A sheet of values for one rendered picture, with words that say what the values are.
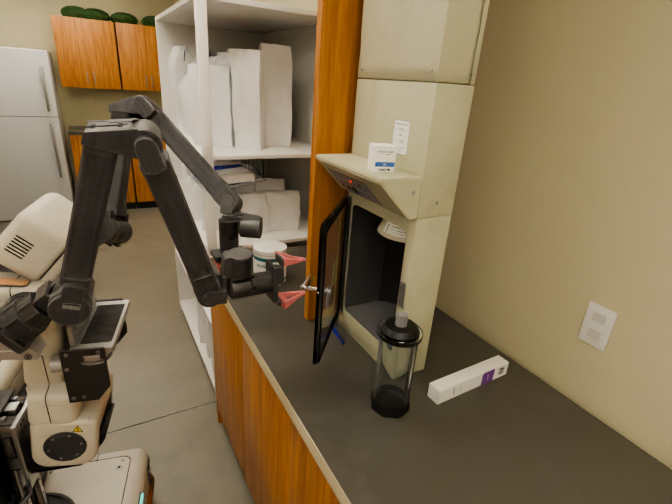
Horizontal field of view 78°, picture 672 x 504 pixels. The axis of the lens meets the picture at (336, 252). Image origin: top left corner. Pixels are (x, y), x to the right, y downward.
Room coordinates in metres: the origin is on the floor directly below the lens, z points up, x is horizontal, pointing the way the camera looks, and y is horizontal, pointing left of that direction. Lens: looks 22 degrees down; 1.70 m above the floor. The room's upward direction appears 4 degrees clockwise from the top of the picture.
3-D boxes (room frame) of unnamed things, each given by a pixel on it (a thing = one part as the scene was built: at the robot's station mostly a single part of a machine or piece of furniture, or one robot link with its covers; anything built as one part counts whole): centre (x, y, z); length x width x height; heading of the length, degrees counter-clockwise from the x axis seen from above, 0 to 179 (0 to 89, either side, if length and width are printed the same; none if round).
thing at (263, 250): (1.51, 0.26, 1.02); 0.13 x 0.13 x 0.15
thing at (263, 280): (0.95, 0.18, 1.21); 0.07 x 0.07 x 0.10; 30
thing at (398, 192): (1.05, -0.05, 1.46); 0.32 x 0.11 x 0.10; 31
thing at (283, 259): (0.99, 0.12, 1.24); 0.09 x 0.07 x 0.07; 120
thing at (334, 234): (1.06, 0.01, 1.19); 0.30 x 0.01 x 0.40; 169
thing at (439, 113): (1.15, -0.21, 1.33); 0.32 x 0.25 x 0.77; 31
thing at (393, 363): (0.85, -0.16, 1.06); 0.11 x 0.11 x 0.21
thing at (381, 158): (0.99, -0.09, 1.54); 0.05 x 0.05 x 0.06; 16
